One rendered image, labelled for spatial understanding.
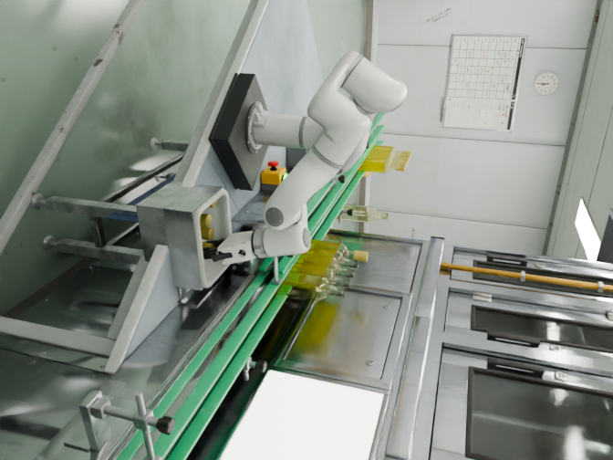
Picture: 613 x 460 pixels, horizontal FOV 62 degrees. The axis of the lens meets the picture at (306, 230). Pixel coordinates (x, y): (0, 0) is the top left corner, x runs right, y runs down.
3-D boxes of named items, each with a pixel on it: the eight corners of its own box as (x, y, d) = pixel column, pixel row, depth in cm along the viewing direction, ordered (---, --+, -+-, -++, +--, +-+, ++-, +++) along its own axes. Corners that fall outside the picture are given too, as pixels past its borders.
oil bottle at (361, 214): (328, 218, 229) (386, 225, 222) (327, 208, 226) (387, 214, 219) (331, 212, 234) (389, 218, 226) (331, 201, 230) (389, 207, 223)
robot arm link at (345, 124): (348, 153, 130) (301, 118, 129) (401, 83, 121) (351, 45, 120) (340, 170, 115) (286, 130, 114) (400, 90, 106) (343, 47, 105)
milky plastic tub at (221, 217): (175, 287, 132) (205, 292, 130) (163, 208, 122) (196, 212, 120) (207, 256, 147) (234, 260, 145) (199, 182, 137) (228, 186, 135)
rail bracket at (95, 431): (65, 451, 95) (171, 482, 89) (44, 381, 87) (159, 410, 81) (83, 431, 99) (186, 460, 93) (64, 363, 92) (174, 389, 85)
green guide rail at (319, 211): (257, 270, 151) (283, 275, 149) (257, 267, 150) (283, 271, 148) (370, 125, 301) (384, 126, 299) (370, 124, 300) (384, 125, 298)
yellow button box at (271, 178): (260, 190, 181) (280, 193, 179) (259, 170, 178) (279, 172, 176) (267, 183, 187) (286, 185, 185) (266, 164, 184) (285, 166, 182)
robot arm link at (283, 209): (320, 141, 123) (274, 206, 131) (301, 146, 111) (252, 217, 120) (347, 163, 122) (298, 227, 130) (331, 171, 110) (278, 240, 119)
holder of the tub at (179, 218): (177, 303, 135) (203, 308, 132) (162, 208, 123) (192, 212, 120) (207, 272, 149) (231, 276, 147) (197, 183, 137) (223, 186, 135)
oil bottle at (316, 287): (259, 291, 155) (327, 303, 150) (257, 276, 153) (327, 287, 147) (265, 282, 160) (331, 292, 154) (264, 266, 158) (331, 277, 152)
